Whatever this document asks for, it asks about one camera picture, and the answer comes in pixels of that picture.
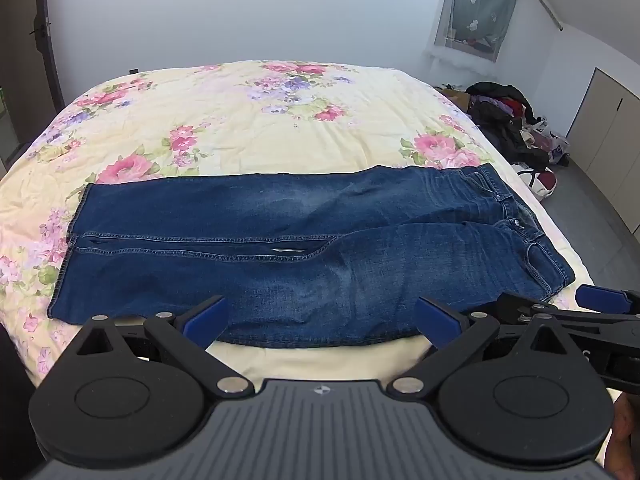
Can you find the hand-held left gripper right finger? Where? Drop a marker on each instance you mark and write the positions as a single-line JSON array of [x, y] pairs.
[[438, 324]]

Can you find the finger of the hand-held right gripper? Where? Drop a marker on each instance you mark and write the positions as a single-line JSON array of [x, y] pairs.
[[515, 305], [602, 297]]

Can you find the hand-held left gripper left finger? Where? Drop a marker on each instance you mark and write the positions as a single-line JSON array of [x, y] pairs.
[[206, 321]]

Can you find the blue denim pants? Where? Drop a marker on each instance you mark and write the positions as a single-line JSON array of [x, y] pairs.
[[300, 255]]

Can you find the person's right hand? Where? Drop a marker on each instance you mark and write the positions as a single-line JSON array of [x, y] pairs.
[[625, 435]]

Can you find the beige cabinet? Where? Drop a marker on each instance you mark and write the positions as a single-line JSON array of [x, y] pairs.
[[607, 140]]

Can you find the pile of dark clothes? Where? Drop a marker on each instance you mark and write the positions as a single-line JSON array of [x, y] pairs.
[[505, 120]]

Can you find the floral bed sheet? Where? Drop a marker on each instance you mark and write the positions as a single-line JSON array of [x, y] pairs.
[[240, 125]]

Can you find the cardboard box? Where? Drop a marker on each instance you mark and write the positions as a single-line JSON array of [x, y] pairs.
[[452, 96]]

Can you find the grey printed window curtain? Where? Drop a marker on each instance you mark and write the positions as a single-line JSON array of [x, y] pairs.
[[480, 5]]

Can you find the dark door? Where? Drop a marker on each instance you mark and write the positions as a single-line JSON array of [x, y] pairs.
[[42, 50]]

